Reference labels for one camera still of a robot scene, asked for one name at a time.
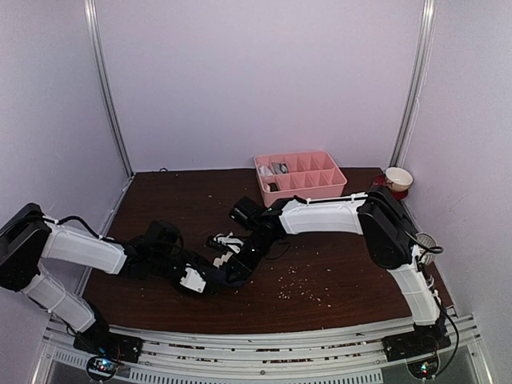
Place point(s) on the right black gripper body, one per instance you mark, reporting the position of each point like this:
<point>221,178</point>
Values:
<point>257,255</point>

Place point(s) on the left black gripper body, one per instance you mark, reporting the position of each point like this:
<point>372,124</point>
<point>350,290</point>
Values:
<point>190,256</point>

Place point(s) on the navy and cream underwear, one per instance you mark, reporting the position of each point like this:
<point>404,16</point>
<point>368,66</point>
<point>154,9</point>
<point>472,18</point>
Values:
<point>229,271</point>

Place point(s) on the grey boxer briefs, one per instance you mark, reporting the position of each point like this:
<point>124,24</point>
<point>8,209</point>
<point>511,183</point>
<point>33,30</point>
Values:
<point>279,168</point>

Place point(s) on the pink divided organizer box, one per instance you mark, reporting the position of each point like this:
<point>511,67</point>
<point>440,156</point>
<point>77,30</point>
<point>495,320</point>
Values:
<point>313,174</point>

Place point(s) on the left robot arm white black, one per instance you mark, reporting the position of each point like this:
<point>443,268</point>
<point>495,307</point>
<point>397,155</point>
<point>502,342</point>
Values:
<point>30,236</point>

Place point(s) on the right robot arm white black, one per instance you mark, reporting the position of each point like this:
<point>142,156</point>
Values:
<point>391,239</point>

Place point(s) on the white rolled item in box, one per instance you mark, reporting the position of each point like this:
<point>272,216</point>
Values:
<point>265,171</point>

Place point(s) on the left round controller board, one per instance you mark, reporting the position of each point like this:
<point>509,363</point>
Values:
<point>100,368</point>

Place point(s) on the round controller board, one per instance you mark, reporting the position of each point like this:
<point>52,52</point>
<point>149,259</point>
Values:
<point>100,368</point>
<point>424,369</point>

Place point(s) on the red patterned saucer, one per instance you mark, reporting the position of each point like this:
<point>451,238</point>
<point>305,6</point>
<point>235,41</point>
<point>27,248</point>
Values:
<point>382,180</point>

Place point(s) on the white ceramic bowl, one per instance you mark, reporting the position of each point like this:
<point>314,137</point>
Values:
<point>398,179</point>

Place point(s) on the striped grey white cup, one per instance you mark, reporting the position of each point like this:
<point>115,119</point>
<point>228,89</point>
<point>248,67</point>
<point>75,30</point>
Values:
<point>422,251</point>

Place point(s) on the right round controller board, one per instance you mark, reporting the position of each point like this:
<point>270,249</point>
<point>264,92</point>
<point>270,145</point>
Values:
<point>424,369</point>

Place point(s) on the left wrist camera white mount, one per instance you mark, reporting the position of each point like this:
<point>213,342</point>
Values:
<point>192,280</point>

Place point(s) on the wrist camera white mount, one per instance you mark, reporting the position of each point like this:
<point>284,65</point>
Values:
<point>225,242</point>
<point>192,280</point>

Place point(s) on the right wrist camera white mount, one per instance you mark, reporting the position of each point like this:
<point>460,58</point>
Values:
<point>225,242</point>

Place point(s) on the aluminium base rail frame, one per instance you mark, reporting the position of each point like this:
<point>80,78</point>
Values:
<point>344,355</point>

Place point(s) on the right aluminium corner post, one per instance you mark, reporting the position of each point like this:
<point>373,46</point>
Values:
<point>418,76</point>

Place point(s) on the aluminium corner post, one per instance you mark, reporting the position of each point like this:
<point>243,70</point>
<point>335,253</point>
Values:
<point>418,76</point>
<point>106,91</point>

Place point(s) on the left aluminium corner post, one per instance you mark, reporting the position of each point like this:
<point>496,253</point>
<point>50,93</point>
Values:
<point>106,91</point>

